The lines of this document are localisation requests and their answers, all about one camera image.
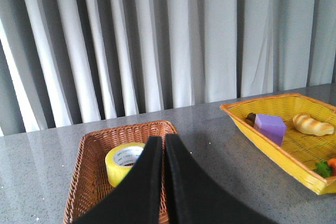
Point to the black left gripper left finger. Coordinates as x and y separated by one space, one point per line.
137 198

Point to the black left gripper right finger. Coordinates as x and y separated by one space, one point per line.
194 197

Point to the yellow packing tape roll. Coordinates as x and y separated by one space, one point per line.
120 160

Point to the brown wicker basket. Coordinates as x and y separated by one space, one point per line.
89 184

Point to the brown chocolate toy piece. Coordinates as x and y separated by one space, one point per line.
250 119

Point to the purple foam block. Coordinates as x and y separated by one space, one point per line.
270 126

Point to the yellow plastic woven basket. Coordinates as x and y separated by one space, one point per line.
298 153

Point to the toy croissant bread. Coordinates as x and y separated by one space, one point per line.
305 124

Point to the toy carrot with leaves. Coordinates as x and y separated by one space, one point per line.
325 168

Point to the grey pleated curtain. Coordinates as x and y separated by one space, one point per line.
65 62

